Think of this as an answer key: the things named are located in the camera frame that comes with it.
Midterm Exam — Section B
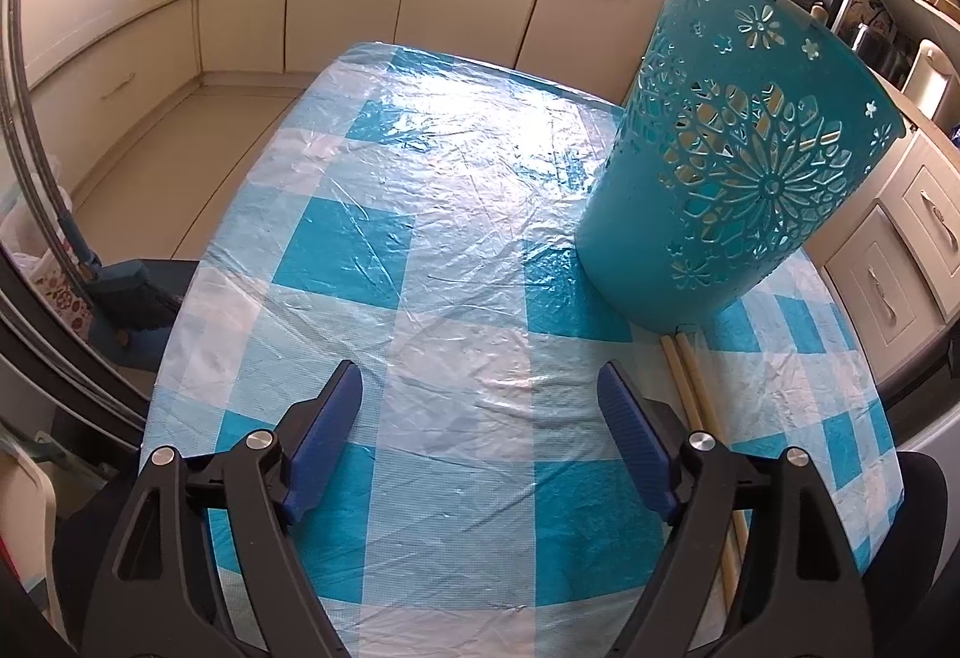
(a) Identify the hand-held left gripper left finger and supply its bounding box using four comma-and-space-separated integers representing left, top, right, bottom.
94, 358, 365, 658

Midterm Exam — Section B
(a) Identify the white paper towel roll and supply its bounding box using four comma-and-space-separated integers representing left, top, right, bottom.
902, 47, 955, 121

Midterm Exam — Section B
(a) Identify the blue broom with dustpan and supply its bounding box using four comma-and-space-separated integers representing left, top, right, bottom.
58, 215, 190, 348

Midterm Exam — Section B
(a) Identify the patterned plastic bag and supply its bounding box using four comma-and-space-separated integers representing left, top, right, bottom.
0, 155, 95, 333

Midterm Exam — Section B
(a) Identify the cream cabinet with drawers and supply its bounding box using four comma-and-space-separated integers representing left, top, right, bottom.
15, 0, 209, 175

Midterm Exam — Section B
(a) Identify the wooden chopstick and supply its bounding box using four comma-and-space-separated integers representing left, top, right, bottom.
677, 328, 745, 554
660, 335, 734, 610

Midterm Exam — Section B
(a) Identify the blue checkered plastic tablecloth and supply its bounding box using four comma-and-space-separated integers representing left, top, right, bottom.
139, 39, 905, 658

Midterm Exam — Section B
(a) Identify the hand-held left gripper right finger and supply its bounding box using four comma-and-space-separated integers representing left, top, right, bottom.
596, 359, 878, 658

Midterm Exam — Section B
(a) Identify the cream cabinet with curved handles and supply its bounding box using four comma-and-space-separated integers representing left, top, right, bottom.
814, 129, 960, 348

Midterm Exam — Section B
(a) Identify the teal perforated plastic basket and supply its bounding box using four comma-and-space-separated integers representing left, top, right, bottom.
576, 0, 908, 334

